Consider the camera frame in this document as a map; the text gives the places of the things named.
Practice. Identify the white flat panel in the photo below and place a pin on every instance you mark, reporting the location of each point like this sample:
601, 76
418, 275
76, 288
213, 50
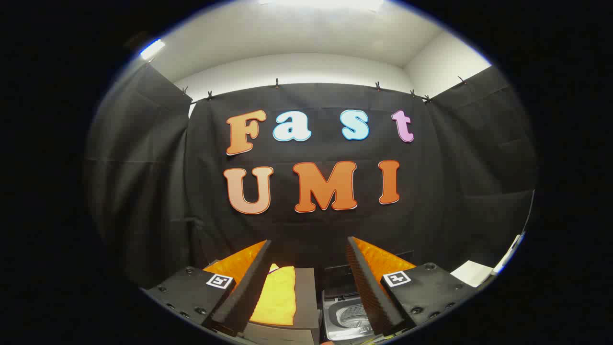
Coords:
471, 273

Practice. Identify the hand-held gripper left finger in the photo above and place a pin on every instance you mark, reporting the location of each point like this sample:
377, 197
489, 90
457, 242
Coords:
242, 292

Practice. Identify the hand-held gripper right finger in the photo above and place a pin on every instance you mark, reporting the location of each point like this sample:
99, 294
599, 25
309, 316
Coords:
371, 292

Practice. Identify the yellow polo shirt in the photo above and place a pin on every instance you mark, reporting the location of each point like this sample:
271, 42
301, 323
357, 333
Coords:
280, 297

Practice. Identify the black backdrop cloth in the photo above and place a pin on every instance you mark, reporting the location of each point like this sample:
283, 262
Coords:
306, 225

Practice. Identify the grey washing machine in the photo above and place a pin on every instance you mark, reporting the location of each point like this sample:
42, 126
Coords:
347, 318

